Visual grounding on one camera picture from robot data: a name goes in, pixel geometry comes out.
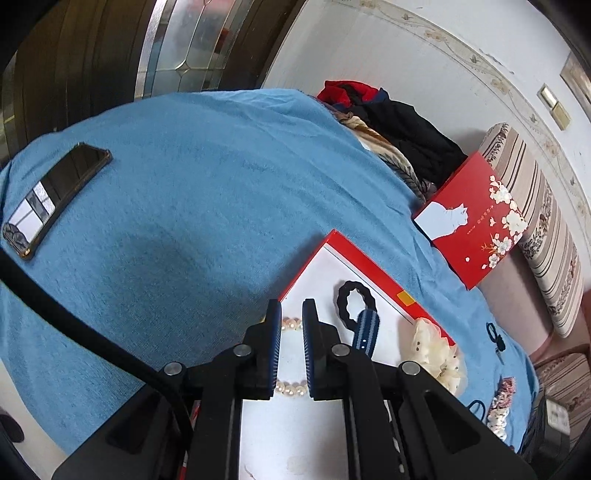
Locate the blue striped hair clip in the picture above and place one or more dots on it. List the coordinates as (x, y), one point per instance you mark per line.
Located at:
(364, 332)

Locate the white floral scrunchie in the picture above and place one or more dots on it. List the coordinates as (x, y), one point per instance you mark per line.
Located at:
(497, 422)

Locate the slim metal hair pin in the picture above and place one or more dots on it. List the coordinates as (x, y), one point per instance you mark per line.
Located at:
(499, 356)

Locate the blue blanket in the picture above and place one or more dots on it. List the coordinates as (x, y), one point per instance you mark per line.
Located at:
(184, 207)

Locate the red floral box lid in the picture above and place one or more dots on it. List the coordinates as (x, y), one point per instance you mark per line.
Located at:
(466, 221)

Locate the beige wall switch plate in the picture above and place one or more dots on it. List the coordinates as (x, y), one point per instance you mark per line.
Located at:
(556, 108)

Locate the black smartphone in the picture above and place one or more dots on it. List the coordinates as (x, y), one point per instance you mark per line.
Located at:
(60, 194)

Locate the pink plaid scrunchie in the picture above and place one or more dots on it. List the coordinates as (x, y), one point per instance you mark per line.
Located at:
(503, 392)

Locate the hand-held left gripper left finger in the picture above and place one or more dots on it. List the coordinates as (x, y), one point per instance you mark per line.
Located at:
(275, 344)

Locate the pink sofa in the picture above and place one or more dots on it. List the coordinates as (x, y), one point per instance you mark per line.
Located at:
(512, 300)

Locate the dark wooden door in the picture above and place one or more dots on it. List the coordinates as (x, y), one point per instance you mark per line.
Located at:
(78, 60)

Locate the cream dotted scrunchie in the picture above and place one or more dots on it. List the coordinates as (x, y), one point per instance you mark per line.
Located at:
(429, 350)

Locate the patterned brown scarf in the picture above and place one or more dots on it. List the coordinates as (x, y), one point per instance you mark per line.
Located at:
(392, 157)

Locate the red box base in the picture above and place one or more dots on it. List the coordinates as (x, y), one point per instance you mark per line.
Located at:
(323, 277)

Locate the black wavy scrunchie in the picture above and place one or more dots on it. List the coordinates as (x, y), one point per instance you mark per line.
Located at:
(340, 304)

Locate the black garment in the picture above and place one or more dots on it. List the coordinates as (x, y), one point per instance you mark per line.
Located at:
(411, 134)

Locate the framed wall picture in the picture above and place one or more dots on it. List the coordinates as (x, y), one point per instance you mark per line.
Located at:
(577, 74)

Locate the patterned glass door panel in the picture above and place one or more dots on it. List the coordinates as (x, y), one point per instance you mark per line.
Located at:
(189, 41)

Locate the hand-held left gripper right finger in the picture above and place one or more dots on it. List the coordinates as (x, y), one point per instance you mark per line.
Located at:
(308, 353)

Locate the red cloth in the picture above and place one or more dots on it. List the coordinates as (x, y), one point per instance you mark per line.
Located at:
(337, 92)

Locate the large striped floral cushion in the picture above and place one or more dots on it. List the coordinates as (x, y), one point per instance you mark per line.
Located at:
(568, 374)

